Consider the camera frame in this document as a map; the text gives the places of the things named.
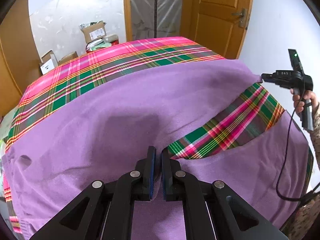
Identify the wooden wardrobe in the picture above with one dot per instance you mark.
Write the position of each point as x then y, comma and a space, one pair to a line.
15, 55

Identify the person's right hand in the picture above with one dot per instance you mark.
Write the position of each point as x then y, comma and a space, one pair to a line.
312, 97

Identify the wooden door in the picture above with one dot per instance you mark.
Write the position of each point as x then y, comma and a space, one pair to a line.
217, 12

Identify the small brown cardboard box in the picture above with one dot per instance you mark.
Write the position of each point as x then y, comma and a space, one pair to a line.
68, 58

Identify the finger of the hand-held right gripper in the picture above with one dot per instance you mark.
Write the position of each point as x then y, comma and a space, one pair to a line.
268, 77

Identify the pink plaid bed sheet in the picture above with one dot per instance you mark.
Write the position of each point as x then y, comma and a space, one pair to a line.
125, 55

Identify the brown labelled cardboard box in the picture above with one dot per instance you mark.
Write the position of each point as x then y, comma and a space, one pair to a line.
95, 33

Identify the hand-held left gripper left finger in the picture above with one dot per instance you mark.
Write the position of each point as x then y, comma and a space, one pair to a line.
151, 180

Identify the plastic-covered doorway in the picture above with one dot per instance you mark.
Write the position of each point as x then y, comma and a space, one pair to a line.
150, 10

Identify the green and red packets pile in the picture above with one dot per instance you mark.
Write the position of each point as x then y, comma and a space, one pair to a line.
115, 42

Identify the purple fleece cloth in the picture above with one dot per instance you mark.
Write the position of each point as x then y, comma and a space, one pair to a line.
125, 110

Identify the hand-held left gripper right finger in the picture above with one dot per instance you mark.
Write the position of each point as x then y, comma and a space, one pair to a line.
164, 180

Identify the person's right forearm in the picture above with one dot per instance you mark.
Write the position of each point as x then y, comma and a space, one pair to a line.
317, 130

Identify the green plastic packet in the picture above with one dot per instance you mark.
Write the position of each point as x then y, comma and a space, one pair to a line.
98, 46

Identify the white cardboard box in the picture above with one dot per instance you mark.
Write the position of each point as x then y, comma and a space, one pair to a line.
48, 63

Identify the person's floral clothing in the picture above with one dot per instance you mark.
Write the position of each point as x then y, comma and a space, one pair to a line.
305, 220

